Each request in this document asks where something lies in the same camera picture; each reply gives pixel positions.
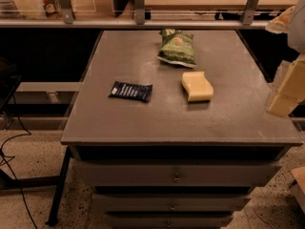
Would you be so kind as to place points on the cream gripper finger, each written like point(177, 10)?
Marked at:
point(288, 88)

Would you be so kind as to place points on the yellow sponge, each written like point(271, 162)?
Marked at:
point(197, 86)

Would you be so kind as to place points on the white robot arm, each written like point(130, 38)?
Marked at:
point(292, 22)

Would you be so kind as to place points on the wooden box at right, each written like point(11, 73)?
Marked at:
point(298, 189)

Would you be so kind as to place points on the green chip bag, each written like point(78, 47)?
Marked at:
point(177, 48)

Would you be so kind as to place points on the grey drawer cabinet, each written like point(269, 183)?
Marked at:
point(169, 163)

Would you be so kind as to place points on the dark blue snack packet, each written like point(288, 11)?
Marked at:
point(131, 91)

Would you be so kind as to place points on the black metal stand leg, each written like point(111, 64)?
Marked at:
point(53, 220)

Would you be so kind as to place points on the metal shelf rail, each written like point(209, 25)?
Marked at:
point(132, 25)

